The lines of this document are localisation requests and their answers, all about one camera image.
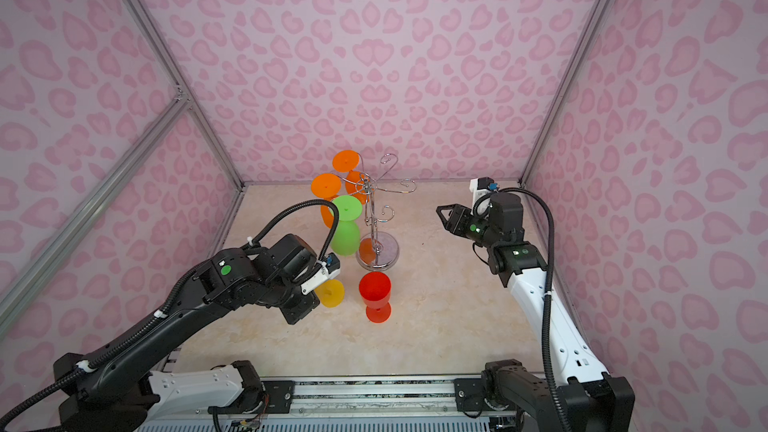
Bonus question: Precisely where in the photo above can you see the right aluminium frame post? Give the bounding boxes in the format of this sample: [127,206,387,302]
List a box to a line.
[518,0,616,188]

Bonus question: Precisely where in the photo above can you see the green plastic wine glass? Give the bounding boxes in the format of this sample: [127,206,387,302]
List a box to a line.
[331,195,363,256]

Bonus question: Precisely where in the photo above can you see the chrome wine glass rack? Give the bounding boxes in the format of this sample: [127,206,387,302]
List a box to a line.
[343,153,417,272]

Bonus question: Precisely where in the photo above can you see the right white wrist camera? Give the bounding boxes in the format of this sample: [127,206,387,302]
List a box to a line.
[469,177,498,216]

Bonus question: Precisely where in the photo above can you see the yellow plastic wine glass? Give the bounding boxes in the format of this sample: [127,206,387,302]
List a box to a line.
[314,279,345,308]

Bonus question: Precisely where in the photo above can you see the aluminium frame post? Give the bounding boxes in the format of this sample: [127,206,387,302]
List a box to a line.
[518,0,616,188]
[122,0,246,192]

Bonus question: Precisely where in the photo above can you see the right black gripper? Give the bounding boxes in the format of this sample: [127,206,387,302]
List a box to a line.
[436,204,502,250]

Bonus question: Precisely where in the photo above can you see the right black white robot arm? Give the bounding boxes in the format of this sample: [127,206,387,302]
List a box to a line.
[436,188,635,431]

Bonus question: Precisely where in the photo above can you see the left aluminium frame post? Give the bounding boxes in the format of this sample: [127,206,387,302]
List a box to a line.
[122,0,246,192]

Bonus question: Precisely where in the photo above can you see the left black corrugated cable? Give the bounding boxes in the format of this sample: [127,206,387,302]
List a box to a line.
[0,199,341,432]

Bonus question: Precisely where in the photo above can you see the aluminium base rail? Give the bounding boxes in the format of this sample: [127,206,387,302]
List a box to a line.
[113,374,631,432]

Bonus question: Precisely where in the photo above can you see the red plastic wine glass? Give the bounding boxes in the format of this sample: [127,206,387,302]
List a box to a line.
[358,272,392,323]

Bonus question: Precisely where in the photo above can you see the diagonal aluminium frame bar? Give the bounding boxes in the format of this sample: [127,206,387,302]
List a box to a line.
[1,92,189,337]

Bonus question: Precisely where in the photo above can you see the rear orange plastic wine glass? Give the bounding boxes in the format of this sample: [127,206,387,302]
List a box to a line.
[332,150,368,205]

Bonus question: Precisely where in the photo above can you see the black corrugated cable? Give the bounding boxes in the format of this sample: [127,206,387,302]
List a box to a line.
[0,199,341,432]
[473,187,571,432]

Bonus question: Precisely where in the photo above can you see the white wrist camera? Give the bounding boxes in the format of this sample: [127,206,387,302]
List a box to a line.
[299,252,341,295]
[469,177,498,216]

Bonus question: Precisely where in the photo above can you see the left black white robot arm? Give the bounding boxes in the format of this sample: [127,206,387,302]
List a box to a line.
[54,234,341,431]

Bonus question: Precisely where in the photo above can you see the front orange plastic wine glass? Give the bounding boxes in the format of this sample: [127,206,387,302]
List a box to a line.
[311,173,341,227]

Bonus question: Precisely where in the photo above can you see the right black corrugated cable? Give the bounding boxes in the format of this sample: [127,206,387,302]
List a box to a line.
[473,187,571,432]

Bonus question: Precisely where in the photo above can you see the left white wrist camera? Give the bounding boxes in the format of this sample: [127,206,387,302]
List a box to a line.
[299,252,341,295]

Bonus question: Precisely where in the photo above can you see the orange plastic wine glass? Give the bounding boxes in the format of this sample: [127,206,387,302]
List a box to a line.
[311,173,341,227]
[332,150,368,205]

